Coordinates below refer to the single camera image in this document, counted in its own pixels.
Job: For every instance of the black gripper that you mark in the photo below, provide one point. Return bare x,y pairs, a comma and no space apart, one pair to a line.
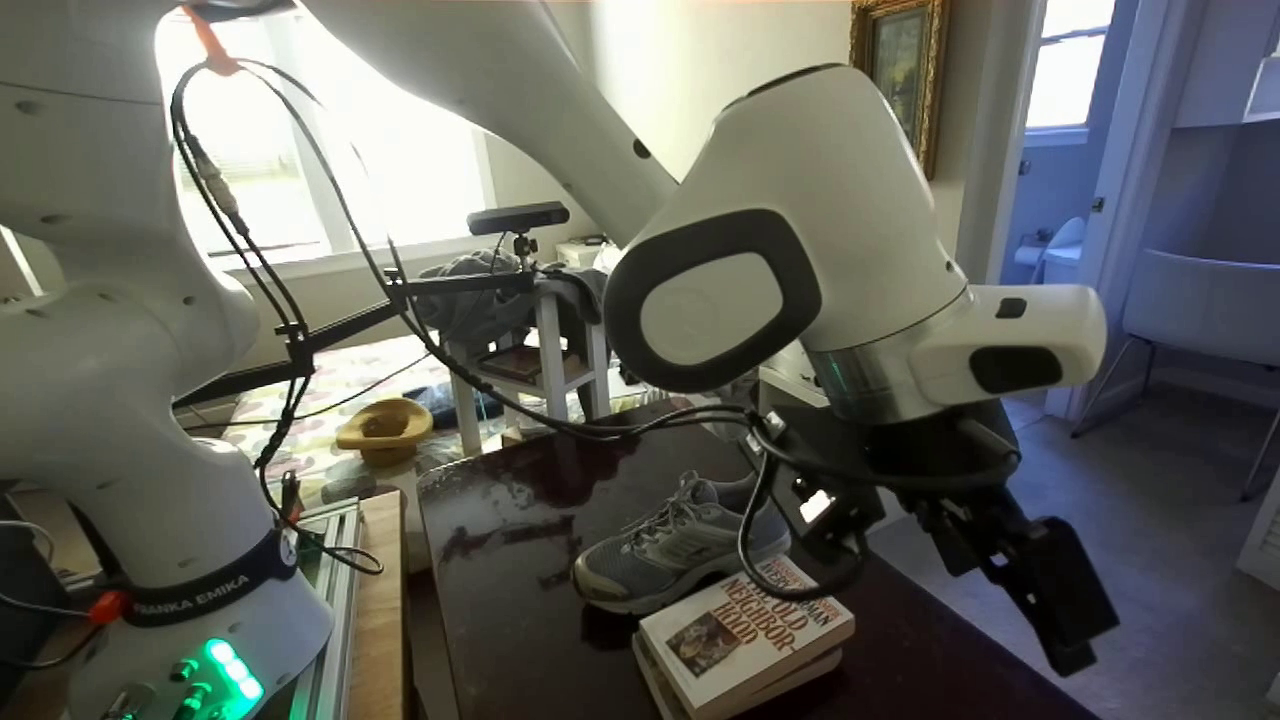
921,463

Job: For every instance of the grey blue mesh sneaker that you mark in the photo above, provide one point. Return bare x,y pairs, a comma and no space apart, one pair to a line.
666,554

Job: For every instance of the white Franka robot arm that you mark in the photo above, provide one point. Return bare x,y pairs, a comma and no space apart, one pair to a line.
123,375

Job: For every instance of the white paperback orange title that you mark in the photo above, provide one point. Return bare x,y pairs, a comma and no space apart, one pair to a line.
747,624

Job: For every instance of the white toilet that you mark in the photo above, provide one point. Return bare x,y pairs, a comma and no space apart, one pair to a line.
1063,252

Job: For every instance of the white tub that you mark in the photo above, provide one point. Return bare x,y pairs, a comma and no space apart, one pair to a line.
1203,307

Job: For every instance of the paperback book purple spine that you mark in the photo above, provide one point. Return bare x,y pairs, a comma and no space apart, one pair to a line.
666,687

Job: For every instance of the white door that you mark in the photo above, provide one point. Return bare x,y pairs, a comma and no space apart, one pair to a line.
1135,201

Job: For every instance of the small bright window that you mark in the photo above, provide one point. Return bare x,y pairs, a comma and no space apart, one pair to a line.
1068,64

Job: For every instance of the white stool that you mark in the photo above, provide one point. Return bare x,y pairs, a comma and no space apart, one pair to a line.
554,361

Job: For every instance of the gold framed painting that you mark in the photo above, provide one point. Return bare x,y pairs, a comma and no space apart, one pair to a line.
921,55

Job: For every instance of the dark grey cloth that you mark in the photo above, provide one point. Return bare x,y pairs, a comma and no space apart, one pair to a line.
480,307

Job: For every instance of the dark blue cloth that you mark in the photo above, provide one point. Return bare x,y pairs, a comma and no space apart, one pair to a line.
443,400

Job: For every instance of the wooden board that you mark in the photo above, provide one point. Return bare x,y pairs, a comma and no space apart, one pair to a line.
382,615

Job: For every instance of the yellow bowl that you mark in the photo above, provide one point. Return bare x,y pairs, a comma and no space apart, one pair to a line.
387,428

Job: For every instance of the black boom rod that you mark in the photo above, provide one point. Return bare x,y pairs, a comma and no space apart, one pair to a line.
333,340

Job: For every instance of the large bright window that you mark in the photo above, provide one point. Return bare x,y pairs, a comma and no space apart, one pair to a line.
402,161

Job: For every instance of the red round plug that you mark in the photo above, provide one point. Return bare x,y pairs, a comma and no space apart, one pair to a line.
107,610

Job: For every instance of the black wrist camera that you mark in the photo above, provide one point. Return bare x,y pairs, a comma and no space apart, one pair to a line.
826,514

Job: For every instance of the black bar camera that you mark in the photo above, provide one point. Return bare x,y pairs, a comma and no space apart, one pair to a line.
519,217

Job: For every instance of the aluminium rail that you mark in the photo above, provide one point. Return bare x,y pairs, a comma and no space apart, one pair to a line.
327,615

